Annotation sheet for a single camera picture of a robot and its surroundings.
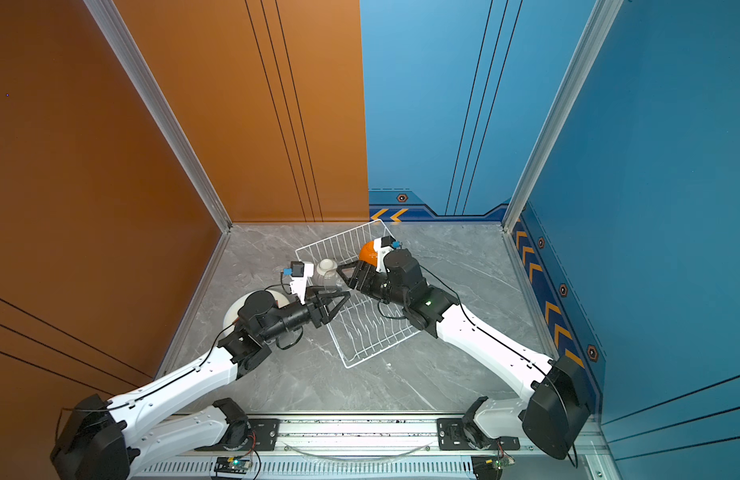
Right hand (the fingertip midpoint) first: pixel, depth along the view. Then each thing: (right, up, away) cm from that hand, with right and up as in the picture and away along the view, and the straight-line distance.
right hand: (341, 275), depth 71 cm
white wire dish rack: (+4, -17, +18) cm, 25 cm away
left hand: (+1, -4, -2) cm, 5 cm away
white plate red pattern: (-37, -13, +21) cm, 44 cm away
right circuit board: (+35, -46, 0) cm, 58 cm away
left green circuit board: (-26, -45, -1) cm, 52 cm away
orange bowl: (+5, +5, +32) cm, 32 cm away
